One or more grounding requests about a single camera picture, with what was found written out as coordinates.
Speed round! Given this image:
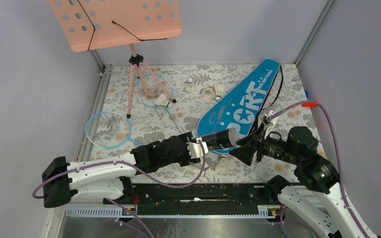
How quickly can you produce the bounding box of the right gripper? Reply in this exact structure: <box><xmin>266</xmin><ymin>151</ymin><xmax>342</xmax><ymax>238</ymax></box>
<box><xmin>228</xmin><ymin>120</ymin><xmax>301</xmax><ymax>165</ymax></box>

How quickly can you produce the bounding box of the black shuttlecock tube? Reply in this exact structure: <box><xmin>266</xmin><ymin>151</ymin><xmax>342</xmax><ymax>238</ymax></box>
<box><xmin>201</xmin><ymin>128</ymin><xmax>238</xmax><ymax>152</ymax></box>

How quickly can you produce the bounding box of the shuttlecock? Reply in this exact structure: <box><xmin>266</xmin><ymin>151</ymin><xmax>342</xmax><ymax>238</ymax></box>
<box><xmin>185</xmin><ymin>78</ymin><xmax>196</xmax><ymax>94</ymax></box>
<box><xmin>155</xmin><ymin>94</ymin><xmax>172</xmax><ymax>108</ymax></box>
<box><xmin>215</xmin><ymin>155</ymin><xmax>230</xmax><ymax>174</ymax></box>
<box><xmin>201</xmin><ymin>86</ymin><xmax>215</xmax><ymax>101</ymax></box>
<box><xmin>214</xmin><ymin>82</ymin><xmax>225</xmax><ymax>101</ymax></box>

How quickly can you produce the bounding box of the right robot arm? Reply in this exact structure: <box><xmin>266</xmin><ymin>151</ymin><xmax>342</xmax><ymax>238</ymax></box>
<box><xmin>230</xmin><ymin>101</ymin><xmax>377</xmax><ymax>238</ymax></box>

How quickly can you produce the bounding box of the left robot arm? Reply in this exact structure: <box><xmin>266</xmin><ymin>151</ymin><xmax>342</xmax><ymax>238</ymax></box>
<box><xmin>32</xmin><ymin>132</ymin><xmax>208</xmax><ymax>208</ymax></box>

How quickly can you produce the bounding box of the blue racket cover bag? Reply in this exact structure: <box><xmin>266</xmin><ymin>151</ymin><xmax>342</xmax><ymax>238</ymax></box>
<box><xmin>196</xmin><ymin>59</ymin><xmax>281</xmax><ymax>155</ymax></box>

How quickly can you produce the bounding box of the shuttlecock on racket head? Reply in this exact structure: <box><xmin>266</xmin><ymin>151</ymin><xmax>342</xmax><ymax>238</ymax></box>
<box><xmin>155</xmin><ymin>94</ymin><xmax>172</xmax><ymax>108</ymax></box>

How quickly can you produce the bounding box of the shuttlecock upright back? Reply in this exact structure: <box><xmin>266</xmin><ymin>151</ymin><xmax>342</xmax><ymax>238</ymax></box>
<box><xmin>185</xmin><ymin>78</ymin><xmax>196</xmax><ymax>94</ymax></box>

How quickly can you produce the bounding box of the blue racket near stand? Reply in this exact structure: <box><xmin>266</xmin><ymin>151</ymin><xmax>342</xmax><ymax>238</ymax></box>
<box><xmin>133</xmin><ymin>73</ymin><xmax>183</xmax><ymax>133</ymax></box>

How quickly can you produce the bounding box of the blue racket left side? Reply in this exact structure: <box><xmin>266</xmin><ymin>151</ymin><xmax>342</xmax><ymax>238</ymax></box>
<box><xmin>84</xmin><ymin>111</ymin><xmax>141</xmax><ymax>149</ymax></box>

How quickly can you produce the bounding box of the pink music stand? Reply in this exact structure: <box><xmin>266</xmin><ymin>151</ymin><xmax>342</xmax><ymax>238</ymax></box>
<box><xmin>47</xmin><ymin>0</ymin><xmax>182</xmax><ymax>117</ymax></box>

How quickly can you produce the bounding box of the black front rail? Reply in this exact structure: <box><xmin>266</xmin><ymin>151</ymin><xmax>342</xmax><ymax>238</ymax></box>
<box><xmin>103</xmin><ymin>182</ymin><xmax>298</xmax><ymax>217</ymax></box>

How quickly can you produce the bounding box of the red clip on wall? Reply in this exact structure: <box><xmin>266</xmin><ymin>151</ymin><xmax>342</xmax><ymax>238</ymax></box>
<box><xmin>301</xmin><ymin>101</ymin><xmax>318</xmax><ymax>108</ymax></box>

